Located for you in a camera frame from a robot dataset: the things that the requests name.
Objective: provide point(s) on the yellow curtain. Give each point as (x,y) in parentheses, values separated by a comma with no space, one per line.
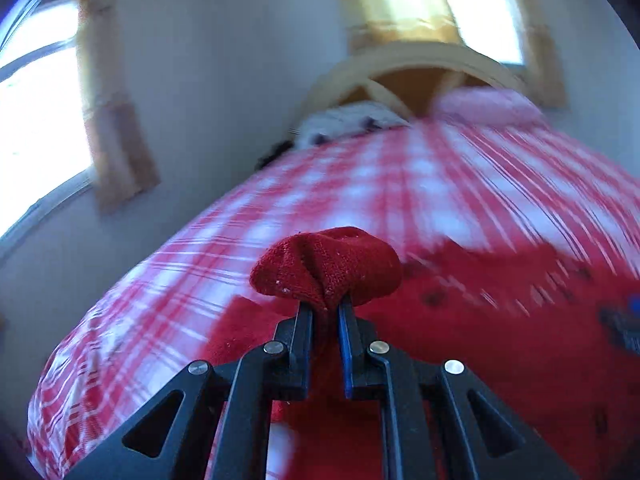
(543,74)
(371,23)

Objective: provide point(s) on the pink pillow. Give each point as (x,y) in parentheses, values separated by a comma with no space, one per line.
(487,106)

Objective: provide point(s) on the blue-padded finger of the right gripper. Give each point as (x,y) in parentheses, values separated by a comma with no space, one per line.
(624,324)

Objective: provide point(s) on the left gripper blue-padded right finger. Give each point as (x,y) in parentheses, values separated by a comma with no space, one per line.
(438,421)

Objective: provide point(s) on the yellow curtain centre right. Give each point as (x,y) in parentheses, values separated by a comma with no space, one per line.
(543,74)

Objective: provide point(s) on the yellow curtain side window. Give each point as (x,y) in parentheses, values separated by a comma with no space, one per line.
(122,163)

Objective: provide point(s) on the red knitted sweater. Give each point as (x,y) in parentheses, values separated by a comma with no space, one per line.
(527,323)

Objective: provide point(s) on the red white plaid bedspread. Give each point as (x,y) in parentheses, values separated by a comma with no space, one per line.
(489,188)

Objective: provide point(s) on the cream wooden headboard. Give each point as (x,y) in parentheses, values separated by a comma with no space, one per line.
(406,77)

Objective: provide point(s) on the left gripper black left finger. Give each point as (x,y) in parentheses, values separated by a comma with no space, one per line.
(210,421)

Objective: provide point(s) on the centre window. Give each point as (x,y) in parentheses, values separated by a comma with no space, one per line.
(490,27)

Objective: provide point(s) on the yellow curtain centre left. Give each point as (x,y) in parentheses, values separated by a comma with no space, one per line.
(371,23)

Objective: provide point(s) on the white black patterned pillow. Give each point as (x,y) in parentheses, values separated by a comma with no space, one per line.
(344,121)

